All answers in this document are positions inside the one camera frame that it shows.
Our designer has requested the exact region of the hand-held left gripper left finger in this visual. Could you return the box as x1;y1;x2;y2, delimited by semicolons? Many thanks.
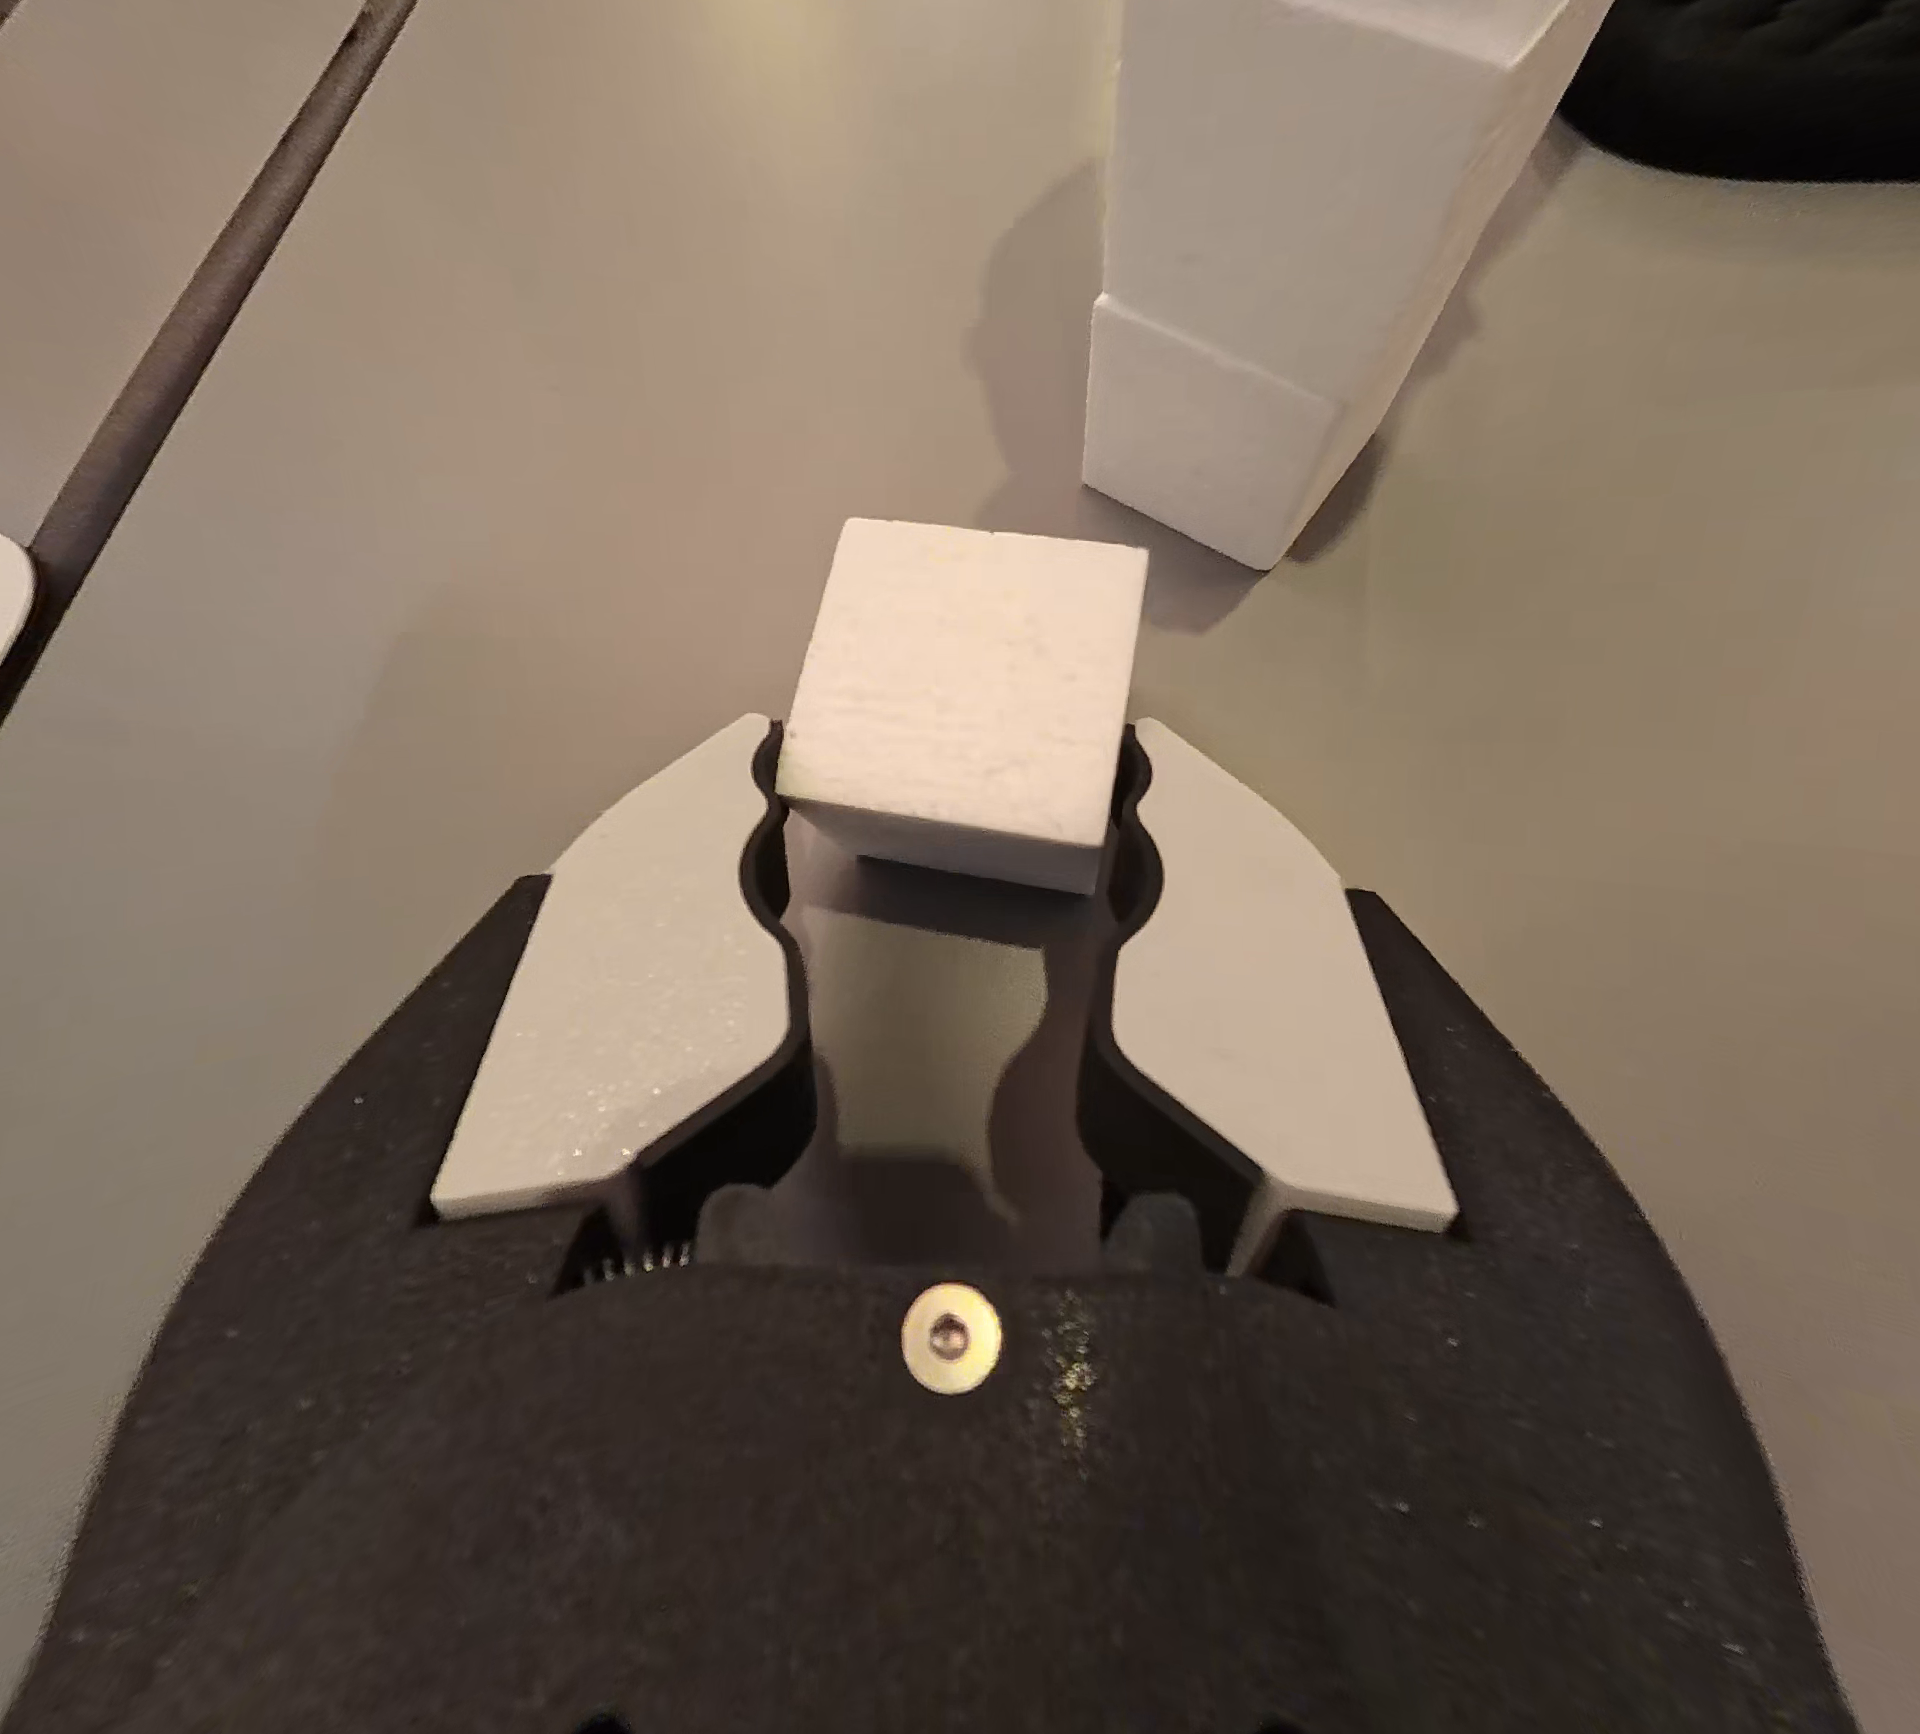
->
431;713;823;1260

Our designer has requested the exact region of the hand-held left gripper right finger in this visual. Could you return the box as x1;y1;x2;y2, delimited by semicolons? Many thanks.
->
1080;716;1461;1278

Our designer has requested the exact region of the white hard foam cube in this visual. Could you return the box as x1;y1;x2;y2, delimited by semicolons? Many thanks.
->
777;516;1153;899
1106;0;1704;401
1080;290;1390;574

